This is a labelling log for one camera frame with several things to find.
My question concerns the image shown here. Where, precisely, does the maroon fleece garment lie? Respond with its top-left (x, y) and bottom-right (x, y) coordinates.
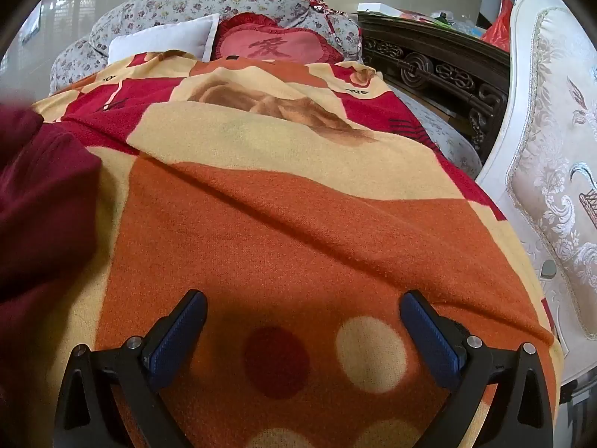
top-left (1, 104), bottom-right (101, 447)

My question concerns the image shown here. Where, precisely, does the white embroidered upholstered chair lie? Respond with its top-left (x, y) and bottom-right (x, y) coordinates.
top-left (476, 0), bottom-right (596, 382)

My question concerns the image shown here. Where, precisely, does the orange red patterned blanket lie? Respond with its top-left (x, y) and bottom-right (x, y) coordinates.
top-left (28, 53), bottom-right (563, 447)

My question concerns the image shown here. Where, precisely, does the dark carved wooden headboard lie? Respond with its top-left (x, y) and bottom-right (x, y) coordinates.
top-left (358, 12), bottom-right (510, 162)

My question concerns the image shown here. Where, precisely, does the red plastic bag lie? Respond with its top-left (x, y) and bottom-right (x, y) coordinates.
top-left (481, 0), bottom-right (513, 53)

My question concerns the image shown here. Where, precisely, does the white pillow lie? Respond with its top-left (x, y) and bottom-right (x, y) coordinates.
top-left (107, 13), bottom-right (219, 65)

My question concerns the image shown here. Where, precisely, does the red heart cushion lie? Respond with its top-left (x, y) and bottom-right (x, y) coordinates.
top-left (212, 12), bottom-right (344, 64)

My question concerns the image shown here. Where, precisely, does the floral quilt bundle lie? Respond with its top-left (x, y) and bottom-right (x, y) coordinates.
top-left (50, 0), bottom-right (362, 94)

